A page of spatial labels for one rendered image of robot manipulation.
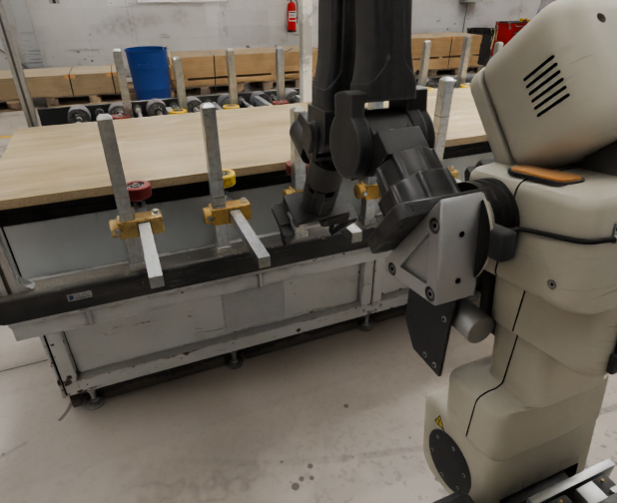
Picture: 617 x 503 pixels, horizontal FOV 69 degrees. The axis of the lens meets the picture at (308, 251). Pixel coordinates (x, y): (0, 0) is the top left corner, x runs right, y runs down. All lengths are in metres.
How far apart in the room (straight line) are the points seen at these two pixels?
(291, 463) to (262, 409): 0.26
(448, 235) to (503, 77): 0.20
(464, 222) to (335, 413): 1.44
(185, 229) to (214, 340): 0.53
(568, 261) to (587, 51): 0.19
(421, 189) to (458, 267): 0.09
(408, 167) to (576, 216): 0.16
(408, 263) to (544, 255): 0.13
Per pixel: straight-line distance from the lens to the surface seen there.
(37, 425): 2.05
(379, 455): 1.73
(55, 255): 1.60
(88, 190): 1.45
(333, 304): 2.02
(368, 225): 1.55
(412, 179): 0.48
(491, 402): 0.71
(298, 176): 1.36
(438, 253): 0.45
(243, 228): 1.22
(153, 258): 1.12
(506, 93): 0.56
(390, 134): 0.51
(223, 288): 1.49
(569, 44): 0.52
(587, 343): 0.58
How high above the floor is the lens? 1.40
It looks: 30 degrees down
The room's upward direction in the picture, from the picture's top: straight up
